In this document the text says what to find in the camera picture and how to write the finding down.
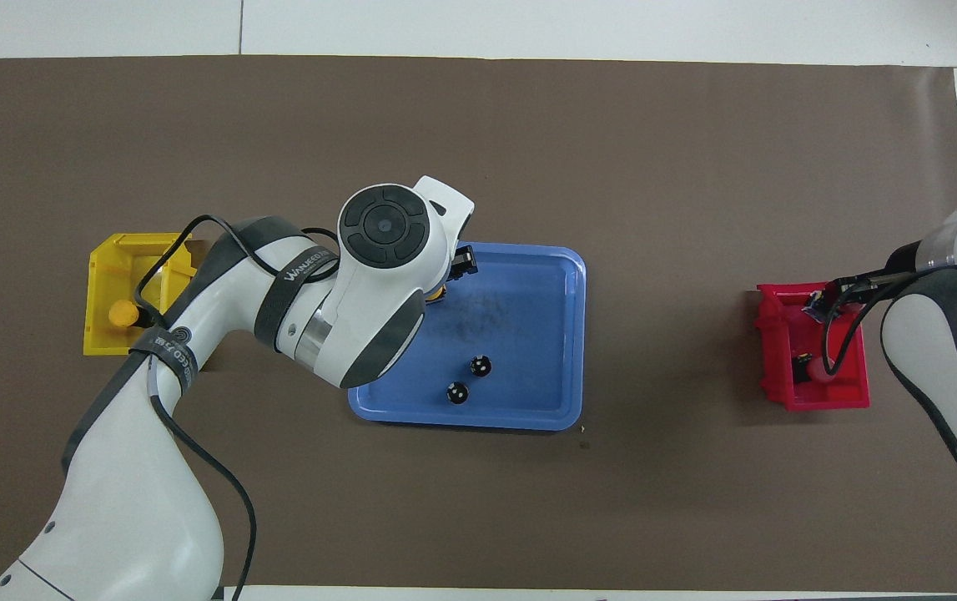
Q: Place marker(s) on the red plastic bin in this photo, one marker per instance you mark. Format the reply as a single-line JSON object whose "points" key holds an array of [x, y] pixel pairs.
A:
{"points": [[787, 334]]}

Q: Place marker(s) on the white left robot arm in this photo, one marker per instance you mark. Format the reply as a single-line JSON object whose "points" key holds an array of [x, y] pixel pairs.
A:
{"points": [[136, 467]]}

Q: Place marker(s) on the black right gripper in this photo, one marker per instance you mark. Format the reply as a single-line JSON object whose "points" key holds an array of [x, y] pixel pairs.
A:
{"points": [[862, 282]]}

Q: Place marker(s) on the blue plastic tray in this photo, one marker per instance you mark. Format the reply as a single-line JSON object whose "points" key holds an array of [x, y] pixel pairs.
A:
{"points": [[511, 334]]}

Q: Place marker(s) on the black cylindrical knob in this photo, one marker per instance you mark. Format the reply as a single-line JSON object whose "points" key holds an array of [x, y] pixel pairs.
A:
{"points": [[481, 365], [457, 392]]}

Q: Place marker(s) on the brown table mat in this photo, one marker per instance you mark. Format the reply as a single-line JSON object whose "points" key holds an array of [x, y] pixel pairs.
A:
{"points": [[478, 125]]}

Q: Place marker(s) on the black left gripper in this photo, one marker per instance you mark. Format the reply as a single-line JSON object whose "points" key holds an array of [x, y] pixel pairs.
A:
{"points": [[463, 263]]}

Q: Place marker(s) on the yellow push button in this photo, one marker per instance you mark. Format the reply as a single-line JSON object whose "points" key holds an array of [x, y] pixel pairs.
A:
{"points": [[120, 314], [437, 294]]}

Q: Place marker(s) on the yellow plastic bin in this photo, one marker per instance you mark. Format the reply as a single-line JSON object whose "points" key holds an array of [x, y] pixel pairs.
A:
{"points": [[103, 284]]}

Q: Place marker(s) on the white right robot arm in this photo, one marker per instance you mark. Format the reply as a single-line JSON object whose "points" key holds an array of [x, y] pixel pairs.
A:
{"points": [[945, 351]]}

